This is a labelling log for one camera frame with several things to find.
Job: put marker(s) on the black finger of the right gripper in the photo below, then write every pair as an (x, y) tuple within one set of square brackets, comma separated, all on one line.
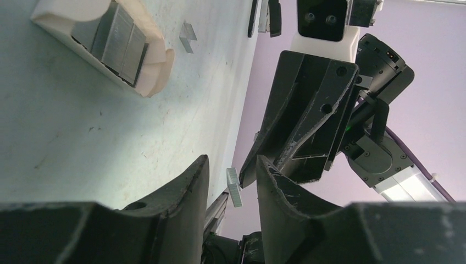
[(316, 92), (288, 98)]

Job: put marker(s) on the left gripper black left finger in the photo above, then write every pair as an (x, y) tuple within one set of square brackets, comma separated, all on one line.
[(165, 226)]

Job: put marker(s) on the black stapler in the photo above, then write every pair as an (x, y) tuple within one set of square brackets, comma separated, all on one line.
[(265, 17)]

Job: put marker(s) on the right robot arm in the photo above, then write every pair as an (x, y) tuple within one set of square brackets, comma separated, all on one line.
[(373, 151)]

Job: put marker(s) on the staple box tray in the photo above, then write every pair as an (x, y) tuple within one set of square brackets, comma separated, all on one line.
[(119, 38)]

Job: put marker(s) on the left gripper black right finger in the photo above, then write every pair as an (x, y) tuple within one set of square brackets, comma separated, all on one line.
[(300, 227)]

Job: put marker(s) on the metal staple strip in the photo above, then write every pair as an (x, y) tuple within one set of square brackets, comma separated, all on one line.
[(234, 188), (187, 35)]

